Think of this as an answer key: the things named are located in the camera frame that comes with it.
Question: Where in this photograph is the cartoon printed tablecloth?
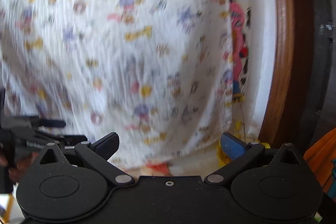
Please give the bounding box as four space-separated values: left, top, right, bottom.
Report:
126 155 224 178

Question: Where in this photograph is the painted woman picture panel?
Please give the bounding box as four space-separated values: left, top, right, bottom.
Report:
304 0 335 200

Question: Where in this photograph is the white cartoon printed curtain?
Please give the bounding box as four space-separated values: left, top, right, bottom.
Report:
1 0 233 169

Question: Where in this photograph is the wooden frame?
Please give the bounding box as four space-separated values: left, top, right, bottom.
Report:
259 0 314 148

